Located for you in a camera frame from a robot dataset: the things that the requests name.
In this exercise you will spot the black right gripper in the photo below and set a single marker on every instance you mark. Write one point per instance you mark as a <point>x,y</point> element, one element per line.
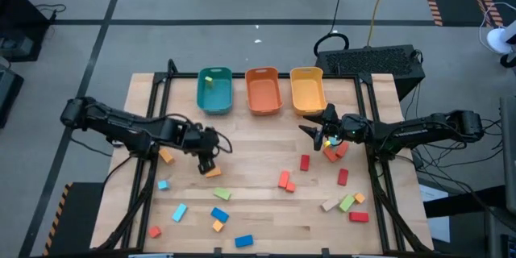
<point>346,129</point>

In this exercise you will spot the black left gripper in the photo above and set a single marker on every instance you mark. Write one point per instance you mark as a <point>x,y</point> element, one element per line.
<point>203,141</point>

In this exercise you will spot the orange wooden block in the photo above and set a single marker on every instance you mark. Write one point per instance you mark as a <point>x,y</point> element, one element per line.
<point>214,173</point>
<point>166,156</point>

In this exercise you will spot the red-orange wooden block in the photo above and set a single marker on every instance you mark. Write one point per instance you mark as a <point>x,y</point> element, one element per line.
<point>342,150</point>
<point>330,155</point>
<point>284,179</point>

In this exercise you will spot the green wooden block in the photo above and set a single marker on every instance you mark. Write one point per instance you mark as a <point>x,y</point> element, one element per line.
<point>222,193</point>
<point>346,202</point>

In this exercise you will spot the red wooden block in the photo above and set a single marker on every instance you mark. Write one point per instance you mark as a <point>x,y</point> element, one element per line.
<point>343,177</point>
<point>305,162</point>
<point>359,217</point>

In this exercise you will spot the blue wooden block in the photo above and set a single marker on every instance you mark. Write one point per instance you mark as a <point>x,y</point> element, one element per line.
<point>244,240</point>
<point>219,214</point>

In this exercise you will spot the light blue long block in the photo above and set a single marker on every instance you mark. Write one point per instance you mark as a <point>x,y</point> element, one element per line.
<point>179,212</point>

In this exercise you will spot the small orange cube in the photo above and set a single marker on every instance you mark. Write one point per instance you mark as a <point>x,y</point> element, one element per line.
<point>359,198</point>
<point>218,225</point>

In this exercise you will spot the small red-orange cube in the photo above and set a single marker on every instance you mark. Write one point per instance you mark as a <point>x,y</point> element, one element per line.
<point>154,231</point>
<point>290,187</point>

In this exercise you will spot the beige wooden block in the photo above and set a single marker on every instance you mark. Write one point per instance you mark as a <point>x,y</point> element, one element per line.
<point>329,205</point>

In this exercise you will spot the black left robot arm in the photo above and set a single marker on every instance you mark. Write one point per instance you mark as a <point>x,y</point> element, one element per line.
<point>121,123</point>

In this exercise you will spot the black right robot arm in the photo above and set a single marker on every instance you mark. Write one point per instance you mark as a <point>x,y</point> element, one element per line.
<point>423,131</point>

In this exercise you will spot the yellow tape tag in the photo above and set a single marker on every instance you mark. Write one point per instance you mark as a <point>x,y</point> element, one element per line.
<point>327,144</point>

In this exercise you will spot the yellow plastic bin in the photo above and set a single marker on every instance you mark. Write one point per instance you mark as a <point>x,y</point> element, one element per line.
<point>307,94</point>

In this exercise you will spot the orange plastic bin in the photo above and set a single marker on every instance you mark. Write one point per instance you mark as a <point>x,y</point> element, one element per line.
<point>263,94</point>

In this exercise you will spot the teal plastic bin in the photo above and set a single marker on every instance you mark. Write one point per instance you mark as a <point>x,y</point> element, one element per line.
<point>213,102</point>

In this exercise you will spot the small yellow-green block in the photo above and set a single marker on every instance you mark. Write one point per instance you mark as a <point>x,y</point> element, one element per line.
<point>208,81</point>

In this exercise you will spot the black computer case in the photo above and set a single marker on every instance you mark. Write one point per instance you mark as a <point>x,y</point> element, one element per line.
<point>371,61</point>

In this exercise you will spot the black hazard-edged floor mat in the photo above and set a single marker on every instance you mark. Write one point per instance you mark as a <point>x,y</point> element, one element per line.
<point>76,217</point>

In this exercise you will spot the white paper sheet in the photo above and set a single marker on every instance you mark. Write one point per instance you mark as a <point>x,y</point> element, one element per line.
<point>439,230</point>

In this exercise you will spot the white round device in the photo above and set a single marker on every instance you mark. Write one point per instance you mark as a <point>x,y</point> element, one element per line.
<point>498,40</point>

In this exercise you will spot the black equipment box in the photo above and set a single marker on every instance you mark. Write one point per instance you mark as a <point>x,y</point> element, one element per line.
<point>8,92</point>

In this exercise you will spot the grey equipment box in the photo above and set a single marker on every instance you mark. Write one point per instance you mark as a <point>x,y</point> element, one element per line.
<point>18,46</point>

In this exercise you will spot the black cabinet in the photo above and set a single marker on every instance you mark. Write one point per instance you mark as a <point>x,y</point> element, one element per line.
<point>20,8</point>

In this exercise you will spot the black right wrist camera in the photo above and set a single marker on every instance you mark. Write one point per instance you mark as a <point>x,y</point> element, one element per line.
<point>330,112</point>

